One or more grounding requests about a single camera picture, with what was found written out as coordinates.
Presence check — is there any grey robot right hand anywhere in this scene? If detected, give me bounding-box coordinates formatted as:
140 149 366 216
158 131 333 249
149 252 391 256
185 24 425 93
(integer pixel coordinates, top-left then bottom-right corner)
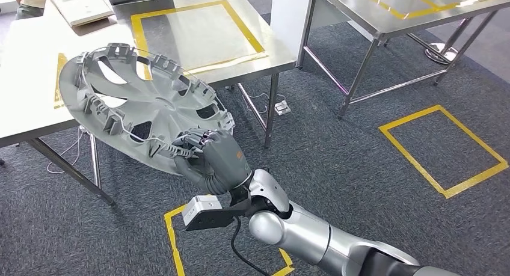
174 129 253 197

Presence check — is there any grey plastic wheel cover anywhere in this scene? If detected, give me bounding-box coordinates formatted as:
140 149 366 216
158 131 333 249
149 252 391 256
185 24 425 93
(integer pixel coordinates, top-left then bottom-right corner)
58 42 236 176

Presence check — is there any steel workbench table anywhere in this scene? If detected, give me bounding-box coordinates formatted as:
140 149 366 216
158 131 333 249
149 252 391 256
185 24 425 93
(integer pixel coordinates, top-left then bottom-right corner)
296 0 510 120
0 0 298 209

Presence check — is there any metal floor socket box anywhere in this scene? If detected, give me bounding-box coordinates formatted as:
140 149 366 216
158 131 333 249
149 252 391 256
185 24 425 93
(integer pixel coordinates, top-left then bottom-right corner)
274 100 292 117

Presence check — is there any white square pillar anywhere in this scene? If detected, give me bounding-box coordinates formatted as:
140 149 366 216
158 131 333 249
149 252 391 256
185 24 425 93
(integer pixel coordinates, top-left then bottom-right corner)
271 0 316 60

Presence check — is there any white flat device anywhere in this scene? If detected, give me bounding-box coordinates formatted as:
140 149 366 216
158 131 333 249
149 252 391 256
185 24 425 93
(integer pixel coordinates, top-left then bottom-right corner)
51 0 114 27

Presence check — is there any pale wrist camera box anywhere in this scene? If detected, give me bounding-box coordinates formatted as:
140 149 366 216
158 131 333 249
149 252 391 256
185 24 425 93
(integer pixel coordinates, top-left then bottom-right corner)
182 194 252 232

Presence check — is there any black camera cable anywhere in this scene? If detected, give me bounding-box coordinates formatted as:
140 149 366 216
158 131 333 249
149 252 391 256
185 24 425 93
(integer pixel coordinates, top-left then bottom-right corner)
230 217 280 276

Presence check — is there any white looped cable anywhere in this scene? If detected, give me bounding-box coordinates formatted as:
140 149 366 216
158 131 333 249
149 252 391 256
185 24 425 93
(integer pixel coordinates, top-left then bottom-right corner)
47 126 84 174

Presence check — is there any chrome round post base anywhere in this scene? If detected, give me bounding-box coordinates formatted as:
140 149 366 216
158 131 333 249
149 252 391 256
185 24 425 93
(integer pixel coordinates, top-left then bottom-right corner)
424 42 459 66

